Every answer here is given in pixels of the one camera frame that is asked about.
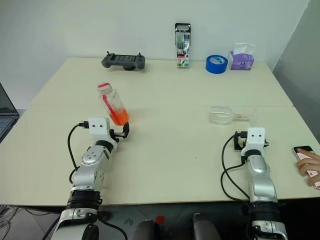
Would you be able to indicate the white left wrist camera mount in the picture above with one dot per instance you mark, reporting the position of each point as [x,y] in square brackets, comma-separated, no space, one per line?
[98,127]

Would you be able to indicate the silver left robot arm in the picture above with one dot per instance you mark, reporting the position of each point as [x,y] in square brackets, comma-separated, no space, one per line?
[87,175]

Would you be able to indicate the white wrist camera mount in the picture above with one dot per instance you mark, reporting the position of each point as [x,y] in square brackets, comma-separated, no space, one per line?
[98,127]
[255,137]

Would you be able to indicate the bottle with orange liquid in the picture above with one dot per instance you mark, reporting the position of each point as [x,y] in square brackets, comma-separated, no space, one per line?
[116,110]

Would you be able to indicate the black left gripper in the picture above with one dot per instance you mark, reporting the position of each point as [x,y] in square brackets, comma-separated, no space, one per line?
[117,135]

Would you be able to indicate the smartphone with pink screen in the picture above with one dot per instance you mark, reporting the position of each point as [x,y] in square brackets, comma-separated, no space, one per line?
[301,153]

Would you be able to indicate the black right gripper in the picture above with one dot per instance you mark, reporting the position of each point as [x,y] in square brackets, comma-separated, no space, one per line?
[238,141]

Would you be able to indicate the blue tape roll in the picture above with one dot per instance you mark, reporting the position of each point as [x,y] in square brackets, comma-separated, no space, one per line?
[216,67]

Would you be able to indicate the grey game controller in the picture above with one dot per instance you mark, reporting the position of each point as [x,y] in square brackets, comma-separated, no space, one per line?
[123,61]

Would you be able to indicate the purple tissue box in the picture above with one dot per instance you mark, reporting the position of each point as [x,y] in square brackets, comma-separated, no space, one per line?
[241,61]

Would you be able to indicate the red and white bottle cap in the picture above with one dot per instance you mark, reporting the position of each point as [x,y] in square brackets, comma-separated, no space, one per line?
[104,87]

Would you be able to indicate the dark laptop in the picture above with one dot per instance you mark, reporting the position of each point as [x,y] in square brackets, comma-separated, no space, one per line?
[6,120]

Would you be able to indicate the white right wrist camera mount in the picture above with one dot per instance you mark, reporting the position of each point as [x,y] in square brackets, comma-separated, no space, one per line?
[255,137]

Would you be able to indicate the marker pen pack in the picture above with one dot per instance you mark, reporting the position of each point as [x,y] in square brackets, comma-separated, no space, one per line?
[183,47]

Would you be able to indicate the clear wine glass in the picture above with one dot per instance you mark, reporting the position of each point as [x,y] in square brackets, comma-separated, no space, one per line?
[220,116]

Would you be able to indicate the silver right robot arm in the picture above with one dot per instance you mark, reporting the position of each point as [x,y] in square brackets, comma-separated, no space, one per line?
[260,180]

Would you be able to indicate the person's bare hand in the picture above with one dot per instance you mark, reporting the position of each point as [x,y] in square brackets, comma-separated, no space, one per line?
[311,166]

